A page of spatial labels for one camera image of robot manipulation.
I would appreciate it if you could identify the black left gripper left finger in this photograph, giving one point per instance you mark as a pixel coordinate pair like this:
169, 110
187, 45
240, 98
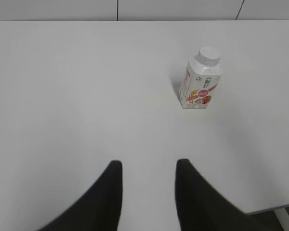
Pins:
99, 208

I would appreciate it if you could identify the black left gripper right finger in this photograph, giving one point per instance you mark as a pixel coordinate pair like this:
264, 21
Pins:
201, 208

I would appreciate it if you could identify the white yogurt bottle strawberry label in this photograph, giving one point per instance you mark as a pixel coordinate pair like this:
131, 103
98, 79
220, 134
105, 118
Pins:
199, 84

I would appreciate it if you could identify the white ribbed bottle cap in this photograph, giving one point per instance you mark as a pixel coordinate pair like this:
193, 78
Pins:
209, 56

